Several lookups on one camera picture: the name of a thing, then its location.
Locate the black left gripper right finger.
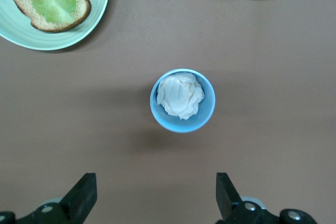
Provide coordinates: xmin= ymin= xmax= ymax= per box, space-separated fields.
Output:
xmin=215 ymin=172 xmax=316 ymax=224

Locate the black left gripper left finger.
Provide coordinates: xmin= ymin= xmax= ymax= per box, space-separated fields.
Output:
xmin=15 ymin=173 xmax=98 ymax=224

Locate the blue cup with tissue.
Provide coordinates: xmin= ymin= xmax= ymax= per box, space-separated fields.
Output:
xmin=150 ymin=68 xmax=216 ymax=133

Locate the brown table cover cloth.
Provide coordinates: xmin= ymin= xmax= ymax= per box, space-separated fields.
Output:
xmin=0 ymin=0 xmax=336 ymax=224

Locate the crumpled white tissue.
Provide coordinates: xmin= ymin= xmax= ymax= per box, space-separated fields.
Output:
xmin=156 ymin=72 xmax=205 ymax=120

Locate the toasted bread slice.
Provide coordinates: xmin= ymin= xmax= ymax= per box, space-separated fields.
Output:
xmin=1 ymin=0 xmax=92 ymax=34

